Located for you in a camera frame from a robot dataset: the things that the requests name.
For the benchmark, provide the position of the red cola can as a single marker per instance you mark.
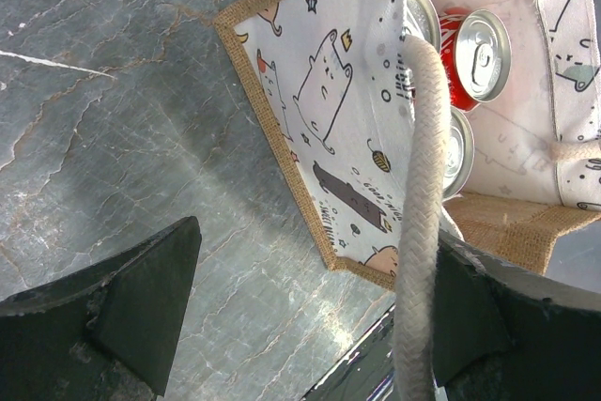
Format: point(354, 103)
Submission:
point(423, 22)
point(476, 51)
point(460, 154)

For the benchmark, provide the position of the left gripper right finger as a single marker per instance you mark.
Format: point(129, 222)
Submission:
point(505, 333)

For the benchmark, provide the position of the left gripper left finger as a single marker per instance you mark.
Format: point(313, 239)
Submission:
point(106, 332)

